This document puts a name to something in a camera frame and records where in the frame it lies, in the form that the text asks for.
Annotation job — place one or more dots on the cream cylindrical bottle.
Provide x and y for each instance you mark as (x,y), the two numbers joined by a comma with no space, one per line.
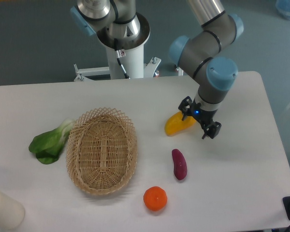
(12,212)

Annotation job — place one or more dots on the orange tangerine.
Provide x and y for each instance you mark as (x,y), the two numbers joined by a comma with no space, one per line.
(155,198)

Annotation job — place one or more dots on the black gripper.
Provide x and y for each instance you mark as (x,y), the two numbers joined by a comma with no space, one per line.
(205,118)

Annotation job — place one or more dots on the purple sweet potato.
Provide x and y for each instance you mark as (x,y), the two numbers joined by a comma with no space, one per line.
(180,165)

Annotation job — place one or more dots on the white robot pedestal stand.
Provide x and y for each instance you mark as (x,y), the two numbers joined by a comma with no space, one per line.
(124,46)

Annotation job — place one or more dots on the yellow mango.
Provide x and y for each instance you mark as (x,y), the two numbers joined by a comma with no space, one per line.
(175,124)

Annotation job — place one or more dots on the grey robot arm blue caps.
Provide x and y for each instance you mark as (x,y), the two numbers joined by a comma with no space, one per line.
(197,57)

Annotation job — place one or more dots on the blue plastic bag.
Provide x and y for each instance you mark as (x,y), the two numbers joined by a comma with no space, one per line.
(283,8)

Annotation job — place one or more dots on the green bok choy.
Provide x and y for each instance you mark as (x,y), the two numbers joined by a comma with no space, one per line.
(48,146)

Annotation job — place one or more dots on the woven wicker basket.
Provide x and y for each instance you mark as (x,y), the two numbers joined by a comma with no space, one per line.
(102,151)

